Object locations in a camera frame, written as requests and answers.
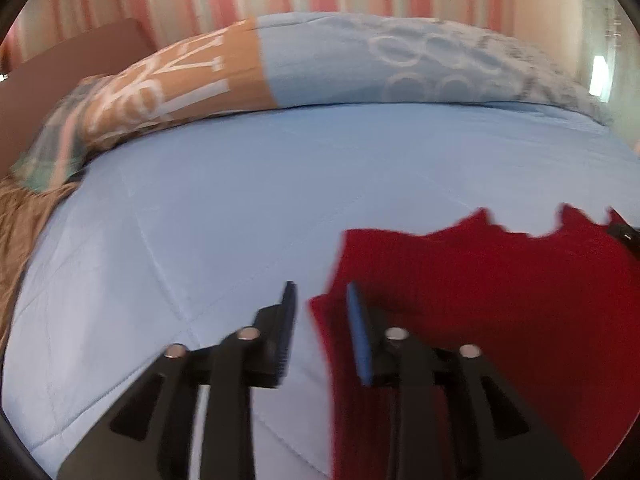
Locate plaid pillow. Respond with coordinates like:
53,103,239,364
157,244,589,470
11,76,111,193

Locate brown cloth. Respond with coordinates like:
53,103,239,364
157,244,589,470
0,177,78,350

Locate light blue quilted bedspread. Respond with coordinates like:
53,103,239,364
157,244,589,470
2,104,639,474

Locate brown headboard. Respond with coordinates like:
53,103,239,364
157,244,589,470
0,18,157,176

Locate white wardrobe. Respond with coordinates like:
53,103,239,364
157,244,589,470
578,0,639,150

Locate blue patterned folded duvet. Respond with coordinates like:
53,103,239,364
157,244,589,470
80,13,610,151

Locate red knitted sweater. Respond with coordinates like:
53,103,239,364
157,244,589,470
309,205,639,479

